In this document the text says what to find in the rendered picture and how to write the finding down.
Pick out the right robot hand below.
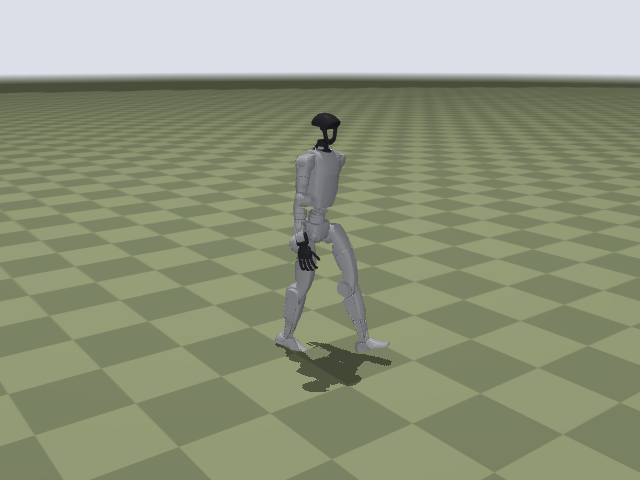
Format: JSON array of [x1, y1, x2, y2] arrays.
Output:
[[296, 232, 320, 271]]

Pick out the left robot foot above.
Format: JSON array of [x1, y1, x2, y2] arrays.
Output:
[[355, 338, 390, 353]]

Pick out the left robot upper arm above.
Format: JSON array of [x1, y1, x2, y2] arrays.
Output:
[[336, 152, 346, 194]]

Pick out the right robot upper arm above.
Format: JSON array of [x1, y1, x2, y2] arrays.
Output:
[[295, 153, 315, 207]]

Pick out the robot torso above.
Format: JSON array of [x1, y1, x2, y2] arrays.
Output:
[[304, 145, 341, 243]]

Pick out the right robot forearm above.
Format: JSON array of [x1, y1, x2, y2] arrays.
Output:
[[293, 193, 307, 243]]

